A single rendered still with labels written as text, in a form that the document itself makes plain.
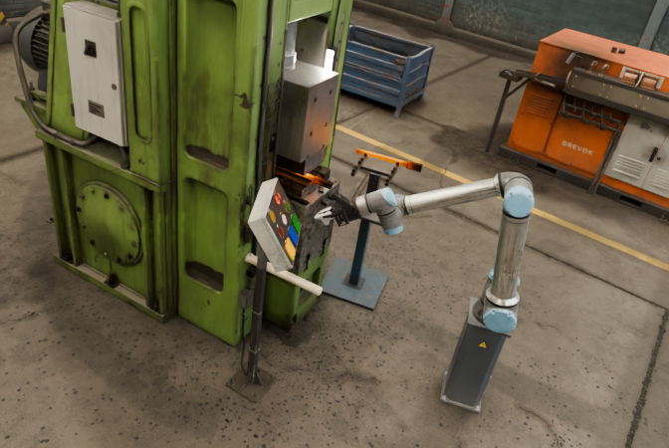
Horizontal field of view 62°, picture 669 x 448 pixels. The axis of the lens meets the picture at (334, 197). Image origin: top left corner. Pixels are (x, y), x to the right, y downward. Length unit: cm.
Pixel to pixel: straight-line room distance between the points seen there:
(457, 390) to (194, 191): 178
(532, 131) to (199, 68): 415
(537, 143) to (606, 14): 414
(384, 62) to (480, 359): 424
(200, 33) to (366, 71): 422
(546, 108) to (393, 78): 172
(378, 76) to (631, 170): 284
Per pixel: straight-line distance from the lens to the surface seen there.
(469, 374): 320
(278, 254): 241
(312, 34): 306
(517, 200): 240
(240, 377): 325
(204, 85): 276
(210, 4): 264
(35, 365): 347
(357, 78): 682
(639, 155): 601
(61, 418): 321
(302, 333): 352
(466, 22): 1064
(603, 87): 575
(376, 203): 249
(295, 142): 279
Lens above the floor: 249
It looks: 31 degrees down
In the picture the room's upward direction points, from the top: 9 degrees clockwise
